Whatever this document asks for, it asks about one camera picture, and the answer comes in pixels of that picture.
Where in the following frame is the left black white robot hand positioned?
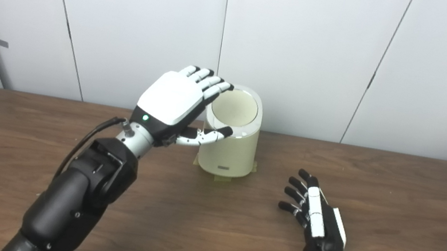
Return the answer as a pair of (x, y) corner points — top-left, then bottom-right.
(126, 57), (243, 159)

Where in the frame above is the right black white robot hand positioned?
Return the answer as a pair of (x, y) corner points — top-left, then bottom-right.
(271, 167), (358, 251)

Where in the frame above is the cream-colored lidded bin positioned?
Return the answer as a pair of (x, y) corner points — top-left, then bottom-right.
(196, 80), (266, 181)

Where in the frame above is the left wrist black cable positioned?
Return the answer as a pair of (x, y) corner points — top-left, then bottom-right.
(53, 108), (129, 190)

